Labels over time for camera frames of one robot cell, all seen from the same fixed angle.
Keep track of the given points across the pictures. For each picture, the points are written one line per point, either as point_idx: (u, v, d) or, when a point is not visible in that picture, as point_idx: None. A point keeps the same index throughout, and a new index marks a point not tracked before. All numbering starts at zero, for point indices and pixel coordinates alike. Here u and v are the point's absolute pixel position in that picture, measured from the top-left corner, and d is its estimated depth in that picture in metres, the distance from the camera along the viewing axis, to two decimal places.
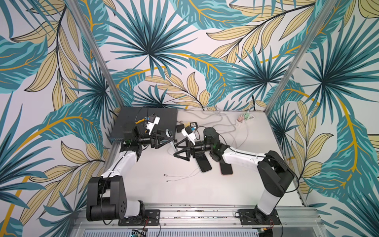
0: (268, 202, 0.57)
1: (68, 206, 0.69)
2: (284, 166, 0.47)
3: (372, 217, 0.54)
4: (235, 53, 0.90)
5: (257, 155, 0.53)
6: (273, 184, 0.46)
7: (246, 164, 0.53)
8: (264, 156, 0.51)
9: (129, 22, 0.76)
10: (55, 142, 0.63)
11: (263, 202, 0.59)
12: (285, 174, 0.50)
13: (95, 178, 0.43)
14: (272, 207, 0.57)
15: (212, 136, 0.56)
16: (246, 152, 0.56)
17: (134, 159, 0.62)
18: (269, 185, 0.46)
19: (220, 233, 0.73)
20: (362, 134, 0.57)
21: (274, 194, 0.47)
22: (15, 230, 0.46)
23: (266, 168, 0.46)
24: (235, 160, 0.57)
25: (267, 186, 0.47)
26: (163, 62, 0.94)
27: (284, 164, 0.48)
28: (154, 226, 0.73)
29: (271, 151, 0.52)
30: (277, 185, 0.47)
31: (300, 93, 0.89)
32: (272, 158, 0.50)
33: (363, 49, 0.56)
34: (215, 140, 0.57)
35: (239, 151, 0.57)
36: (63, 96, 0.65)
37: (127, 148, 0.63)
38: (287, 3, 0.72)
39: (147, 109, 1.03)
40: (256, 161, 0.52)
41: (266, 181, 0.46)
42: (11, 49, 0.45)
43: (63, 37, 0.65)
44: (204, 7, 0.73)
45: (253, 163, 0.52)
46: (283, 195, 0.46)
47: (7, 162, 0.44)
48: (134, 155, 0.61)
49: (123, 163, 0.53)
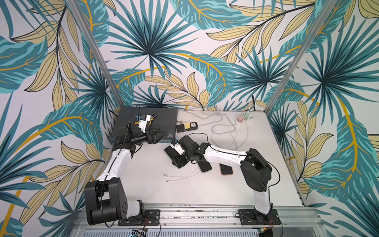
0: (262, 201, 0.57)
1: (68, 206, 0.69)
2: (263, 162, 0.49)
3: (373, 217, 0.54)
4: (235, 53, 0.90)
5: (239, 154, 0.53)
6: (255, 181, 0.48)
7: (229, 163, 0.53)
8: (246, 155, 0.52)
9: (129, 22, 0.76)
10: (55, 142, 0.63)
11: (259, 202, 0.58)
12: (264, 170, 0.52)
13: (92, 182, 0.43)
14: (267, 205, 0.60)
15: (183, 140, 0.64)
16: (229, 150, 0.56)
17: (129, 156, 0.60)
18: (251, 182, 0.47)
19: (220, 233, 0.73)
20: (362, 134, 0.57)
21: (256, 189, 0.48)
22: (15, 230, 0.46)
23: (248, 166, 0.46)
24: (217, 159, 0.57)
25: (249, 183, 0.47)
26: (163, 62, 0.94)
27: (263, 160, 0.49)
28: (154, 226, 0.73)
29: (251, 149, 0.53)
30: (259, 181, 0.49)
31: (300, 93, 0.89)
32: (252, 155, 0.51)
33: (363, 49, 0.56)
34: (188, 143, 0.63)
35: (220, 149, 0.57)
36: (63, 96, 0.65)
37: (120, 146, 0.61)
38: (287, 3, 0.72)
39: (137, 109, 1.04)
40: (238, 161, 0.52)
41: (247, 178, 0.47)
42: (11, 49, 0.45)
43: (63, 37, 0.65)
44: (204, 7, 0.73)
45: (235, 163, 0.52)
46: (265, 190, 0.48)
47: (7, 162, 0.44)
48: (129, 153, 0.60)
49: (118, 163, 0.51)
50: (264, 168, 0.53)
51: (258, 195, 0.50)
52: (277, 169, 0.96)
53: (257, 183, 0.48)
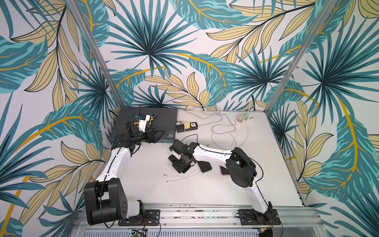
0: (256, 200, 0.59)
1: (68, 206, 0.69)
2: (247, 160, 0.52)
3: (372, 217, 0.54)
4: (235, 53, 0.90)
5: (225, 153, 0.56)
6: (240, 178, 0.52)
7: (216, 162, 0.56)
8: (230, 153, 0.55)
9: (129, 22, 0.76)
10: (55, 142, 0.63)
11: (254, 200, 0.58)
12: (248, 167, 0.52)
13: (92, 183, 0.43)
14: (263, 203, 0.63)
15: (173, 144, 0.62)
16: (215, 149, 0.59)
17: (129, 155, 0.60)
18: (236, 179, 0.51)
19: (220, 233, 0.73)
20: (362, 134, 0.57)
21: (242, 185, 0.51)
22: (15, 230, 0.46)
23: (232, 164, 0.58)
24: (206, 158, 0.60)
25: (236, 179, 0.51)
26: (163, 62, 0.94)
27: (246, 158, 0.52)
28: (154, 226, 0.73)
29: (237, 147, 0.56)
30: (243, 177, 0.54)
31: (300, 93, 0.89)
32: (236, 154, 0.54)
33: (363, 49, 0.56)
34: (178, 145, 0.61)
35: (208, 149, 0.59)
36: (63, 96, 0.65)
37: (118, 144, 0.60)
38: (287, 3, 0.72)
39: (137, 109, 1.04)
40: (224, 159, 0.56)
41: (233, 176, 0.51)
42: (11, 49, 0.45)
43: (63, 37, 0.65)
44: (204, 7, 0.73)
45: (221, 161, 0.56)
46: (250, 185, 0.56)
47: (7, 162, 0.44)
48: (128, 151, 0.60)
49: (117, 163, 0.51)
50: (250, 166, 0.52)
51: (249, 192, 0.54)
52: (276, 169, 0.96)
53: (242, 180, 0.52)
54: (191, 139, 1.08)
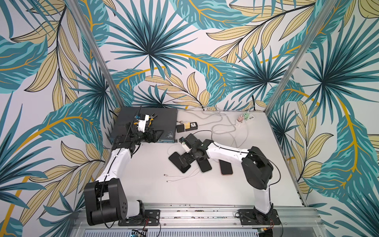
0: (262, 200, 0.57)
1: (68, 206, 0.69)
2: (265, 161, 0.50)
3: (372, 217, 0.54)
4: (235, 53, 0.90)
5: (241, 151, 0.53)
6: (255, 179, 0.49)
7: (230, 160, 0.54)
8: (247, 151, 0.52)
9: (129, 22, 0.76)
10: (55, 142, 0.63)
11: (259, 200, 0.58)
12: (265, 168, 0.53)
13: (91, 183, 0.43)
14: (267, 204, 0.60)
15: (186, 138, 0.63)
16: (230, 147, 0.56)
17: (129, 155, 0.60)
18: (251, 180, 0.48)
19: (220, 233, 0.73)
20: (362, 134, 0.57)
21: (255, 186, 0.49)
22: (15, 230, 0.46)
23: (249, 164, 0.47)
24: (219, 156, 0.58)
25: (250, 180, 0.48)
26: (163, 62, 0.94)
27: (264, 159, 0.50)
28: (154, 226, 0.73)
29: (254, 147, 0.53)
30: (259, 179, 0.50)
31: (300, 93, 0.89)
32: (254, 153, 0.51)
33: (363, 49, 0.56)
34: (191, 141, 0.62)
35: (222, 146, 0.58)
36: (63, 96, 0.65)
37: (120, 144, 0.61)
38: (287, 3, 0.72)
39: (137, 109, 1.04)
40: (240, 157, 0.53)
41: (248, 176, 0.48)
42: (11, 49, 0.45)
43: (63, 37, 0.65)
44: (204, 7, 0.73)
45: (236, 159, 0.53)
46: (265, 188, 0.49)
47: (7, 162, 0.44)
48: (128, 152, 0.60)
49: (118, 163, 0.51)
50: (266, 167, 0.53)
51: (258, 193, 0.51)
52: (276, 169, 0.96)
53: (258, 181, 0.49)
54: None
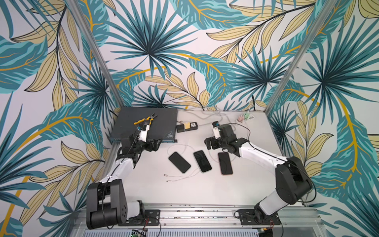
0: (272, 204, 0.57)
1: (68, 206, 0.69)
2: (303, 176, 0.47)
3: (372, 217, 0.54)
4: (235, 53, 0.90)
5: (278, 158, 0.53)
6: (286, 190, 0.44)
7: (263, 164, 0.51)
8: (285, 161, 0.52)
9: (129, 22, 0.76)
10: (55, 142, 0.63)
11: (267, 201, 0.59)
12: (302, 183, 0.47)
13: (94, 184, 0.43)
14: (275, 209, 0.58)
15: (225, 128, 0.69)
16: (268, 151, 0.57)
17: (131, 166, 0.62)
18: (282, 190, 0.46)
19: (220, 233, 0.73)
20: (362, 134, 0.57)
21: (285, 200, 0.47)
22: (15, 230, 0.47)
23: (285, 171, 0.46)
24: (251, 156, 0.56)
25: (280, 191, 0.47)
26: (163, 62, 0.94)
27: (304, 174, 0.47)
28: (154, 226, 0.73)
29: (295, 158, 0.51)
30: (291, 191, 0.44)
31: (300, 93, 0.89)
32: (293, 164, 0.47)
33: (363, 49, 0.56)
34: (228, 133, 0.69)
35: (257, 148, 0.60)
36: (63, 96, 0.65)
37: (123, 155, 0.64)
38: (287, 3, 0.72)
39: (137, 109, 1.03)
40: (275, 163, 0.50)
41: (280, 185, 0.46)
42: (11, 49, 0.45)
43: (63, 37, 0.65)
44: (204, 7, 0.73)
45: (271, 164, 0.50)
46: (294, 203, 0.44)
47: (7, 162, 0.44)
48: (131, 162, 0.62)
49: (121, 168, 0.54)
50: (305, 183, 0.47)
51: (273, 198, 0.55)
52: None
53: (289, 193, 0.44)
54: (191, 139, 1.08)
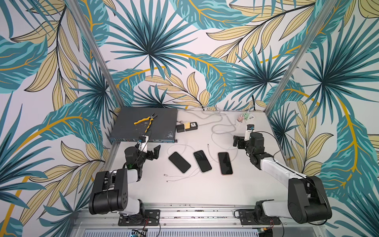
0: (276, 208, 0.57)
1: (68, 206, 0.69)
2: (321, 199, 0.44)
3: (372, 217, 0.54)
4: (235, 53, 0.90)
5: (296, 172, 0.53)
6: (297, 206, 0.44)
7: (280, 177, 0.52)
8: (304, 178, 0.47)
9: (129, 22, 0.76)
10: (55, 142, 0.63)
11: (274, 207, 0.58)
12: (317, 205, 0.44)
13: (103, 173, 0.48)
14: (276, 214, 0.58)
15: (255, 139, 0.67)
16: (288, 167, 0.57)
17: (135, 178, 0.66)
18: (292, 206, 0.46)
19: (220, 232, 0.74)
20: (362, 134, 0.57)
21: (294, 217, 0.46)
22: (15, 230, 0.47)
23: (298, 185, 0.44)
24: (271, 169, 0.56)
25: (291, 207, 0.46)
26: (163, 62, 0.94)
27: (322, 197, 0.44)
28: (154, 226, 0.73)
29: (317, 178, 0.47)
30: (301, 208, 0.42)
31: (300, 93, 0.89)
32: (312, 183, 0.45)
33: (363, 49, 0.56)
34: (257, 144, 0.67)
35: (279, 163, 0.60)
36: (63, 96, 0.65)
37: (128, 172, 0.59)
38: (287, 3, 0.72)
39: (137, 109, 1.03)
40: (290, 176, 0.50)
41: (291, 200, 0.46)
42: (11, 49, 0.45)
43: (63, 37, 0.65)
44: (204, 7, 0.73)
45: (285, 176, 0.50)
46: (303, 223, 0.43)
47: (7, 162, 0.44)
48: (135, 175, 0.66)
49: None
50: (321, 206, 0.44)
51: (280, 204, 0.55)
52: None
53: (298, 210, 0.44)
54: (191, 139, 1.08)
